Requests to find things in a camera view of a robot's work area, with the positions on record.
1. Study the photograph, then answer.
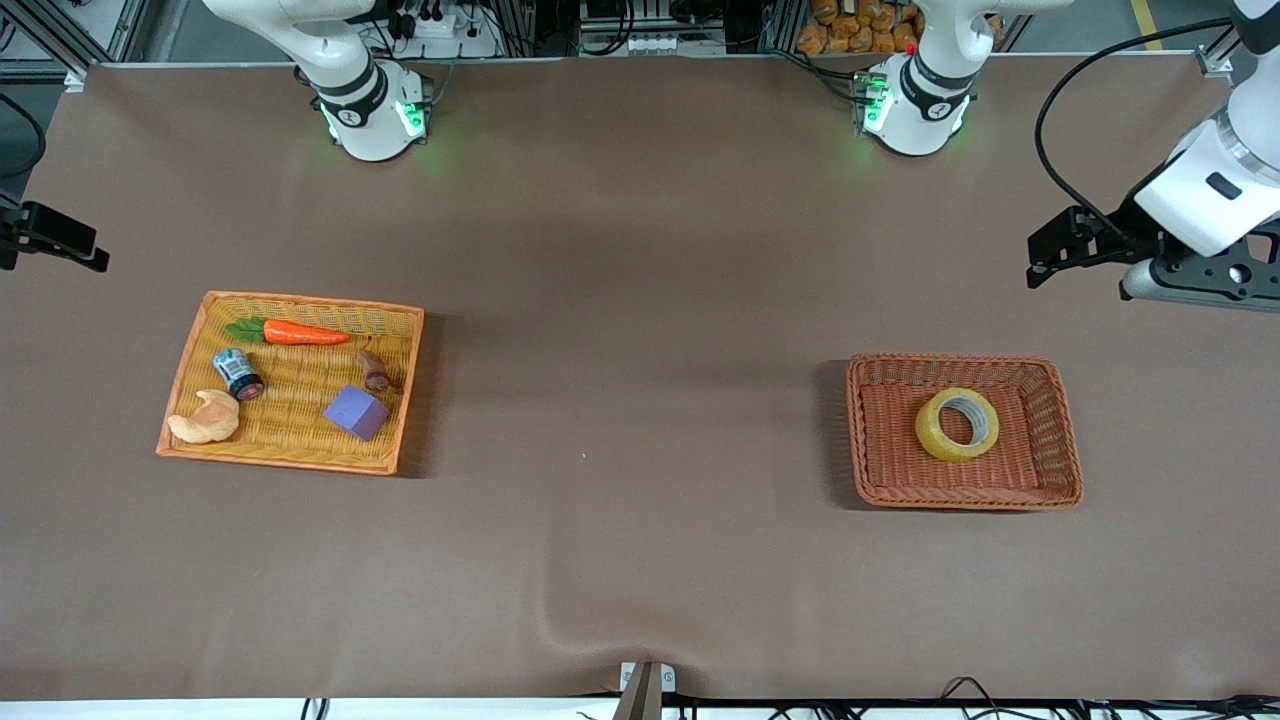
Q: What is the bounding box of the yellow tape roll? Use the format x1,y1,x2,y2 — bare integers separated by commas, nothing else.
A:
915,387,1001,463

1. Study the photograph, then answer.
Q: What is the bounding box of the small blue labelled jar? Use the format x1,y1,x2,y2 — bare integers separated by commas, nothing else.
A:
212,348,264,402

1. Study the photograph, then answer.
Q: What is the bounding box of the toy croissant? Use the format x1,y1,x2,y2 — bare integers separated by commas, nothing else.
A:
167,389,242,445

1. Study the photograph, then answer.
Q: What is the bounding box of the orange toy carrot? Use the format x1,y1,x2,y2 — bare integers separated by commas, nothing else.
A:
225,316,353,347

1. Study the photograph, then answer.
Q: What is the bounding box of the brown wicker basket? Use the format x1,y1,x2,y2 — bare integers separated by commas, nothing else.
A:
846,352,1086,512

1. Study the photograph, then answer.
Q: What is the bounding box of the yellow wicker tray orange rim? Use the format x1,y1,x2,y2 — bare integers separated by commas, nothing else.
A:
155,290,426,477

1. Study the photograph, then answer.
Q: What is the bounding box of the purple cube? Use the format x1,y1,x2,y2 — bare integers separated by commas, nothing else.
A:
323,384,391,442

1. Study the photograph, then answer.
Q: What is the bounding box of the brown toy root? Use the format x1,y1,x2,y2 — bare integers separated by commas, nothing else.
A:
357,347,399,394

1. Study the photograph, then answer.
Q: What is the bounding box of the crate of orange pastries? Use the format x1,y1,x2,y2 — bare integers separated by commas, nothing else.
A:
797,0,927,57

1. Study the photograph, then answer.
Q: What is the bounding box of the large white power strip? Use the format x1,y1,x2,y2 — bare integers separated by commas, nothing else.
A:
393,0,503,59

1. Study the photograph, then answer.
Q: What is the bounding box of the brown table cloth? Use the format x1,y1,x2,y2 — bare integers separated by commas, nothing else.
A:
0,55,1280,701

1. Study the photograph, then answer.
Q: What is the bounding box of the black electronics box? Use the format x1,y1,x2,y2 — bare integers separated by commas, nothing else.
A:
580,0,727,33

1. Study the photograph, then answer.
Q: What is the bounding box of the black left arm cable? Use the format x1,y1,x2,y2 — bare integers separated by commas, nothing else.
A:
1034,16,1237,242

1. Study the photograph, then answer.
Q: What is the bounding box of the aluminium frame post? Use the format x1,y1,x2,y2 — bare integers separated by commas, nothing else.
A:
1196,0,1280,78
0,0,151,93

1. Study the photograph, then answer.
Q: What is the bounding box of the black cable bundle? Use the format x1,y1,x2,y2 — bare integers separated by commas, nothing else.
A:
690,677,1280,720

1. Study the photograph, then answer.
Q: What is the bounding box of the metal table edge bracket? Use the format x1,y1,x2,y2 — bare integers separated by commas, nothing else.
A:
612,660,678,720

